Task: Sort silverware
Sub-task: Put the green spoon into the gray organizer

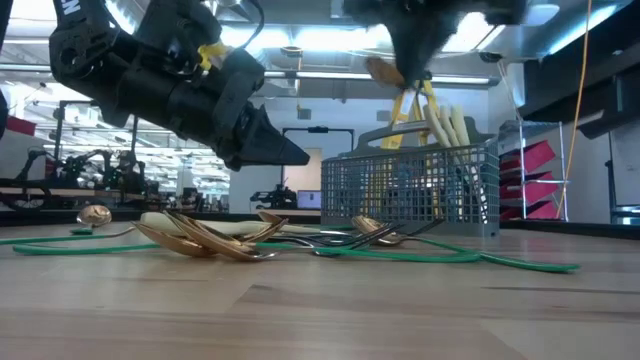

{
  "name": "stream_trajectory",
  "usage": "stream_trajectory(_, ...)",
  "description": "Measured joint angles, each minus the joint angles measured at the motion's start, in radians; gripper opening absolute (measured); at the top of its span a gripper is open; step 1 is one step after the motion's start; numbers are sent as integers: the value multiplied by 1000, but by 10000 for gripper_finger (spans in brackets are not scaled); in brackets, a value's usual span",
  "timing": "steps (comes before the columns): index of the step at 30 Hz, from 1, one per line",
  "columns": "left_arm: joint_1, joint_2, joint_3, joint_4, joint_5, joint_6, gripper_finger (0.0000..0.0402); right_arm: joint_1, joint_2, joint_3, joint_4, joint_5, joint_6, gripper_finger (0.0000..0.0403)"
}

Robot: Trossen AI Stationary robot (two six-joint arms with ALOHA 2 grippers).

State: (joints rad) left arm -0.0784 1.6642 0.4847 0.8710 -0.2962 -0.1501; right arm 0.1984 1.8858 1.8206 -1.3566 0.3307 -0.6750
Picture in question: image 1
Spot pale door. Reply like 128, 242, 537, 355
283, 147, 323, 192

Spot black camera gantry frame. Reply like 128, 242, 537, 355
52, 98, 142, 174
280, 125, 355, 201

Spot brownish gold spoon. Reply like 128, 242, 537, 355
363, 55, 407, 91

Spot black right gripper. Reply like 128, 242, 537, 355
342, 0, 529, 90

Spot laptop screen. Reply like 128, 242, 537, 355
296, 189, 323, 211

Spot grey plastic cutlery basket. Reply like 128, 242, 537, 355
319, 116, 502, 239

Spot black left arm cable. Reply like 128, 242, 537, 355
238, 0, 267, 51

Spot distant robot workstation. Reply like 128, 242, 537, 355
0, 147, 231, 214

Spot long fluorescent ceiling light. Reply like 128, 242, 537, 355
262, 69, 494, 85

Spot yellow step ladder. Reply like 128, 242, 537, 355
367, 79, 446, 221

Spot black framed panel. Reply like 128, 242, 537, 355
603, 119, 640, 227

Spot white metal shelf rack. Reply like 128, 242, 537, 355
499, 121, 570, 222

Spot pile of gold spoons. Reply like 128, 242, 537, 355
163, 210, 482, 265

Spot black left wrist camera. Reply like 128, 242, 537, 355
133, 0, 224, 66

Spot yellow hanging cable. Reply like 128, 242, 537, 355
555, 0, 594, 220

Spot yellow cable tag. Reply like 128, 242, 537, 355
196, 41, 227, 72

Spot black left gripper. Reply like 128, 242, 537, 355
167, 47, 311, 173

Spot red storage bin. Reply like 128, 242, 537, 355
501, 139, 556, 175
501, 171, 561, 202
501, 200, 560, 222

